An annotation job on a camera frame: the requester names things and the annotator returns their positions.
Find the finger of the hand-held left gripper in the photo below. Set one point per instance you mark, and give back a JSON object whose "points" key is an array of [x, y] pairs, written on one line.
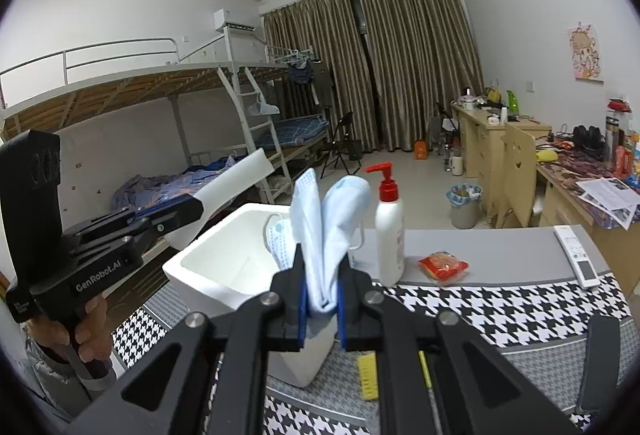
{"points": [[100, 222], [175, 217]]}

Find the orange floor container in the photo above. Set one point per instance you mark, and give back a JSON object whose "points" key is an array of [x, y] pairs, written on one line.
{"points": [[421, 150]]}

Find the wooden desk with patterned cover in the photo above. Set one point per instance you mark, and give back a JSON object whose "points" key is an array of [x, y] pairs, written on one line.
{"points": [[570, 220]]}

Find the brown curtain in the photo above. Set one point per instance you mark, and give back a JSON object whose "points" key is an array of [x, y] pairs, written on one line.
{"points": [[320, 75], [420, 65]]}

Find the black headphones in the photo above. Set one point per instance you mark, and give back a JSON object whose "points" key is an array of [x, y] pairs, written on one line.
{"points": [[589, 140]]}

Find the white foam lid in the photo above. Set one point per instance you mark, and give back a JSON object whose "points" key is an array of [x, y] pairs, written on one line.
{"points": [[240, 182]]}

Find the pink cartoon wall poster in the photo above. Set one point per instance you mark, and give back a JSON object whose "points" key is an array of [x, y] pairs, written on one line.
{"points": [[586, 52]]}

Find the hanging dark clothes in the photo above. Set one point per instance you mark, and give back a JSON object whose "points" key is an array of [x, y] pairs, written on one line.
{"points": [[310, 80]]}

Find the blue plaid quilt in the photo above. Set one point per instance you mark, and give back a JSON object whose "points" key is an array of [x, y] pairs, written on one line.
{"points": [[165, 185]]}

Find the person's left hand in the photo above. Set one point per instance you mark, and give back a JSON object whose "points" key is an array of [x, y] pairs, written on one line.
{"points": [[97, 330]]}

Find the red snack packet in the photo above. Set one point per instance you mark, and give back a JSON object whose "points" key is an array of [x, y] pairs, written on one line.
{"points": [[442, 267]]}

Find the black smartphone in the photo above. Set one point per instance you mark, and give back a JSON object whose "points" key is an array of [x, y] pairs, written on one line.
{"points": [[600, 365]]}

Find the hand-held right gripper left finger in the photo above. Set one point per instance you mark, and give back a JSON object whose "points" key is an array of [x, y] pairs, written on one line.
{"points": [[287, 315]]}

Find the row of toiletry bottles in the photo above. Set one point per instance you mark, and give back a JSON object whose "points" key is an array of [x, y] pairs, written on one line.
{"points": [[622, 145]]}

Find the grey trash bin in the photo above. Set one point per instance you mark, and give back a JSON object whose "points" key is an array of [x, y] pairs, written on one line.
{"points": [[465, 210]]}

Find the white thermos jug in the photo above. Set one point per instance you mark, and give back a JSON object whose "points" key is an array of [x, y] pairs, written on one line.
{"points": [[458, 165]]}

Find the printed paper sheets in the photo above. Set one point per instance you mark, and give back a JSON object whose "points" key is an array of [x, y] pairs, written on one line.
{"points": [[610, 197]]}

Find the wooden chair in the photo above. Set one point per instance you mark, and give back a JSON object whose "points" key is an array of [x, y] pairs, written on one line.
{"points": [[517, 170]]}

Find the houndstooth blanket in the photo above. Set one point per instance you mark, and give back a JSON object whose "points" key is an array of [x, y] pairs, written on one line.
{"points": [[500, 315]]}

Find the wooden desk with drawers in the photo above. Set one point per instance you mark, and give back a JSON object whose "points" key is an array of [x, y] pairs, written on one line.
{"points": [[480, 155]]}

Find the person's left forearm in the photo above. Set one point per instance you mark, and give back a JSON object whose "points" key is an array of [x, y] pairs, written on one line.
{"points": [[55, 380]]}

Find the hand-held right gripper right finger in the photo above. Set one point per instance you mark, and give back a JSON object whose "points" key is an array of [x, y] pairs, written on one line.
{"points": [[357, 315]]}

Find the white pump lotion bottle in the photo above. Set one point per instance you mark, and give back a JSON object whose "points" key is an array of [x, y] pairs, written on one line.
{"points": [[390, 240]]}

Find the metal cooking pot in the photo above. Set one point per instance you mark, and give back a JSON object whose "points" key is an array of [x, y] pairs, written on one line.
{"points": [[470, 101]]}

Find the blue face mask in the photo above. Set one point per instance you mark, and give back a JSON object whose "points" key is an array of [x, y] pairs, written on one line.
{"points": [[320, 240]]}

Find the white remote control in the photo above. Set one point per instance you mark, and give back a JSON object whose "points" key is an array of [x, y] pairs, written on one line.
{"points": [[577, 257]]}

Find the black folding chair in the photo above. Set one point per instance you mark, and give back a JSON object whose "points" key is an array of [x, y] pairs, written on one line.
{"points": [[342, 135], [442, 122]]}

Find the white air conditioner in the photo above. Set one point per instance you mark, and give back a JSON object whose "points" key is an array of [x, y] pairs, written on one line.
{"points": [[232, 20]]}

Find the yellow cloth on desk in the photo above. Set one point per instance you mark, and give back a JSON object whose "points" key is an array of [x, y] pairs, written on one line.
{"points": [[547, 155]]}

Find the white metal bunk bed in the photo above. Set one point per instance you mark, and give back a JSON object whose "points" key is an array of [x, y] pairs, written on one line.
{"points": [[295, 130], [125, 85]]}

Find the white foam box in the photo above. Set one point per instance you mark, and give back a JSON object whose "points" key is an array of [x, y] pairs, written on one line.
{"points": [[210, 272]]}

